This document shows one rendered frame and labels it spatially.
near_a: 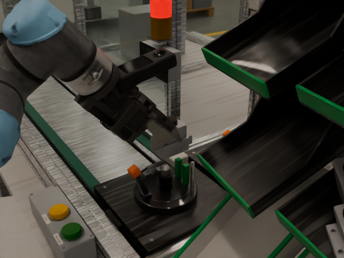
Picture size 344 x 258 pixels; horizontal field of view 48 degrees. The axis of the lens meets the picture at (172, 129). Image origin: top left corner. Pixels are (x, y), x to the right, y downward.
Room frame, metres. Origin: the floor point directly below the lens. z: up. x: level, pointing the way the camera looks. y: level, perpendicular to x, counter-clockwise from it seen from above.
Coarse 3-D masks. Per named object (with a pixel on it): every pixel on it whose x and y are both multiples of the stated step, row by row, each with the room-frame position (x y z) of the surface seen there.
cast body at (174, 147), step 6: (174, 120) 0.66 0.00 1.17; (180, 126) 0.65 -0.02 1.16; (186, 126) 0.66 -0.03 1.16; (186, 132) 0.66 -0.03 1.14; (174, 138) 0.64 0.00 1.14; (186, 138) 0.66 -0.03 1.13; (168, 144) 0.64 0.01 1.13; (174, 144) 0.64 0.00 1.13; (180, 144) 0.65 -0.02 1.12; (186, 144) 0.66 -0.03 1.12; (156, 150) 0.65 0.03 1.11; (162, 150) 0.63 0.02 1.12; (168, 150) 0.64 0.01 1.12; (174, 150) 0.64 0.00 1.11; (180, 150) 0.65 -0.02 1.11; (162, 156) 0.63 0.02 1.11; (168, 156) 0.64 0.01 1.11
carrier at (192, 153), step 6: (204, 144) 0.90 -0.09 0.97; (210, 144) 0.90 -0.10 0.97; (192, 150) 0.87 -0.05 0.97; (198, 150) 0.87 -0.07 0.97; (192, 156) 0.84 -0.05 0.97; (198, 162) 0.82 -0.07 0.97; (198, 168) 0.81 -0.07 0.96; (204, 168) 0.79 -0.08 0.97; (210, 174) 0.77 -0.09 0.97; (216, 180) 0.75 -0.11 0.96; (222, 186) 0.74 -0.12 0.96
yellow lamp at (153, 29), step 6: (150, 18) 0.91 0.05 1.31; (156, 18) 0.89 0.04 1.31; (162, 18) 0.89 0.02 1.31; (168, 18) 0.90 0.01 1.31; (150, 24) 0.91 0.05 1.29; (156, 24) 0.89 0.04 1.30; (162, 24) 0.89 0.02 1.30; (168, 24) 0.90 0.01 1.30; (150, 30) 0.91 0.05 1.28; (156, 30) 0.89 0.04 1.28; (162, 30) 0.89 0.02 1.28; (168, 30) 0.90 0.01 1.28; (156, 36) 0.89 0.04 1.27; (162, 36) 0.89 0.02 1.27; (168, 36) 0.90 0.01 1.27
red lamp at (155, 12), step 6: (150, 0) 0.90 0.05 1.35; (156, 0) 0.89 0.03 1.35; (162, 0) 0.89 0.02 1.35; (168, 0) 0.90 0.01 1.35; (150, 6) 0.90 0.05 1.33; (156, 6) 0.89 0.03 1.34; (162, 6) 0.89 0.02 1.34; (168, 6) 0.90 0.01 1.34; (150, 12) 0.90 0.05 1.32; (156, 12) 0.89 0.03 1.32; (162, 12) 0.89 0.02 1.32; (168, 12) 0.90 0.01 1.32
